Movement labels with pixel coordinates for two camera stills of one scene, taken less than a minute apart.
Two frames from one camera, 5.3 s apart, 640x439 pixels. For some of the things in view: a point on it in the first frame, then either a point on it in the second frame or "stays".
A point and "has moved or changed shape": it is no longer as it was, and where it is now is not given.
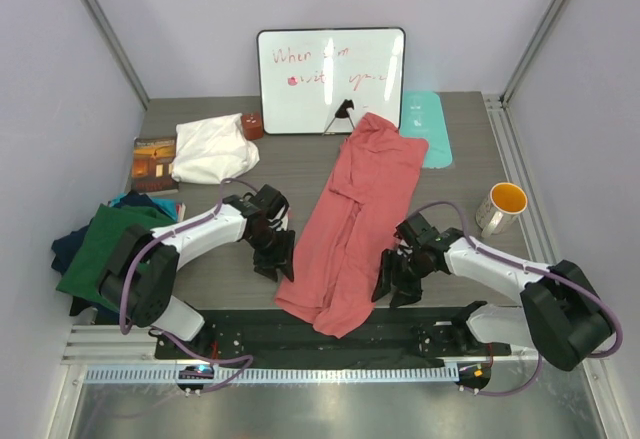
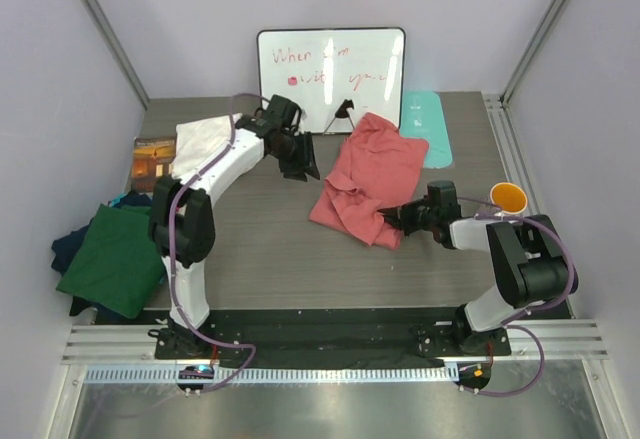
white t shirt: (212, 150) stays
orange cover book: (152, 160) stays
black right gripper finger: (388, 273) -> (396, 213)
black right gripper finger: (408, 289) -> (402, 225)
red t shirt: (368, 191) has moved or changed shape
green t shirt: (84, 277) stays
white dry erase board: (319, 81) stays
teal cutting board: (423, 116) stays
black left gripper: (282, 258) -> (306, 165)
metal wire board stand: (343, 112) stays
